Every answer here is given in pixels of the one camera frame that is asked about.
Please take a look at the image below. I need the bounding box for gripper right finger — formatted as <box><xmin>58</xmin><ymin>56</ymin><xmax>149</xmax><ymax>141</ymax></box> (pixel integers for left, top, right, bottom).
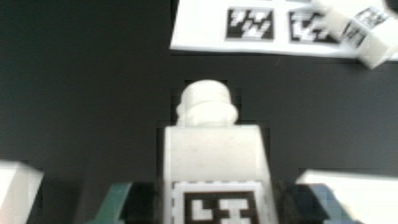
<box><xmin>273</xmin><ymin>182</ymin><xmax>353</xmax><ymax>224</ymax></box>

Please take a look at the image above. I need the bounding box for white left fence block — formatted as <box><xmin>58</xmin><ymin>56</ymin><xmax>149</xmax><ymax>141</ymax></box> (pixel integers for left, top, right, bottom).
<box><xmin>0</xmin><ymin>160</ymin><xmax>44</xmax><ymax>224</ymax></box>

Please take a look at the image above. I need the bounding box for white leg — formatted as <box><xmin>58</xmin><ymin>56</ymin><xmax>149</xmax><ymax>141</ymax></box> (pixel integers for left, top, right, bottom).
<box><xmin>296</xmin><ymin>170</ymin><xmax>398</xmax><ymax>224</ymax></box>
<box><xmin>310</xmin><ymin>0</ymin><xmax>398</xmax><ymax>69</ymax></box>
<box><xmin>161</xmin><ymin>80</ymin><xmax>278</xmax><ymax>224</ymax></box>

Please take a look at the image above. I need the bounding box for white marker sheet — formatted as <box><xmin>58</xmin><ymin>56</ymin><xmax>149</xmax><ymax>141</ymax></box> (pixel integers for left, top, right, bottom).
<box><xmin>170</xmin><ymin>0</ymin><xmax>357</xmax><ymax>59</ymax></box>

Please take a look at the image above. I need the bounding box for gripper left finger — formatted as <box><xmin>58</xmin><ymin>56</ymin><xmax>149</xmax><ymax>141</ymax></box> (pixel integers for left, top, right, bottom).
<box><xmin>87</xmin><ymin>182</ymin><xmax>156</xmax><ymax>224</ymax></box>

